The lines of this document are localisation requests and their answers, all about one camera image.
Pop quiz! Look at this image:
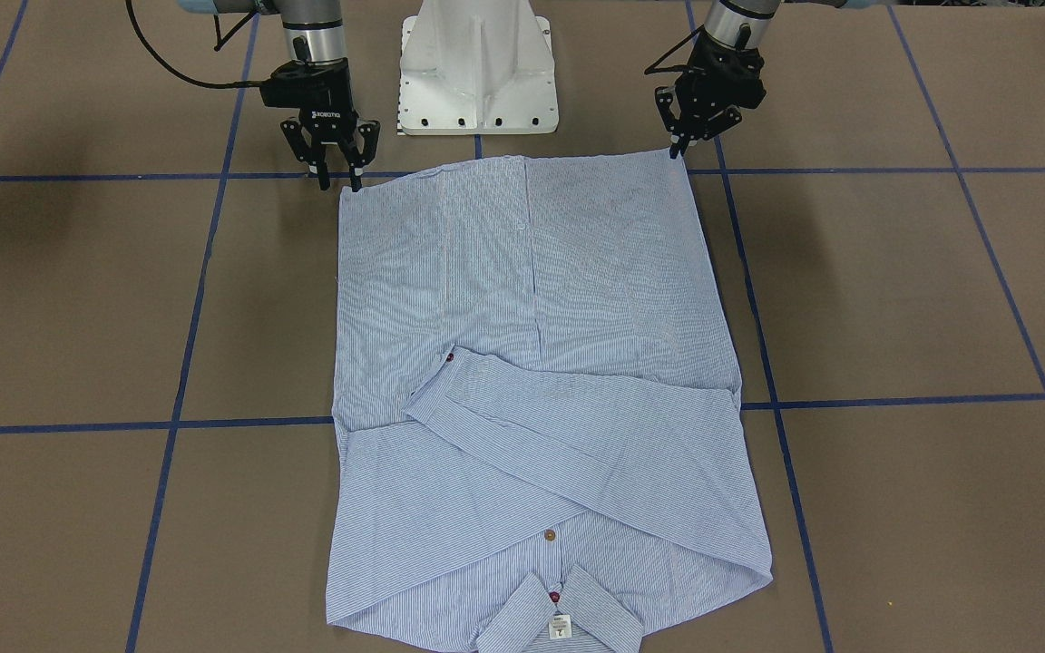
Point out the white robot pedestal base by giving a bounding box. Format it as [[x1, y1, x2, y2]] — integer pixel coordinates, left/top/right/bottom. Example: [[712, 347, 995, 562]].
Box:
[[397, 1, 560, 136]]

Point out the light blue striped shirt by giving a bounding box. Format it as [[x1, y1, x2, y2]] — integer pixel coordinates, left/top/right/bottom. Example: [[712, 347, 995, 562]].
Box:
[[325, 151, 773, 652]]

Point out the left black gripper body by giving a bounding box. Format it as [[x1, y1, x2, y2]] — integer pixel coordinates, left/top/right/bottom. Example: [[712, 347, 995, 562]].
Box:
[[675, 32, 766, 125]]

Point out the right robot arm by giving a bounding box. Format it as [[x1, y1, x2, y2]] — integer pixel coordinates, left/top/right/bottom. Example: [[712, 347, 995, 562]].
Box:
[[177, 1, 380, 191]]

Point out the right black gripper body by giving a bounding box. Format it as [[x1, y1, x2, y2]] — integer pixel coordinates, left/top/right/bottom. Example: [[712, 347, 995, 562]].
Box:
[[260, 59, 359, 146]]

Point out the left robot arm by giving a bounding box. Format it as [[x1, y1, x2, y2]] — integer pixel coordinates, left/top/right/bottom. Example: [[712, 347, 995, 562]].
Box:
[[644, 1, 781, 160]]

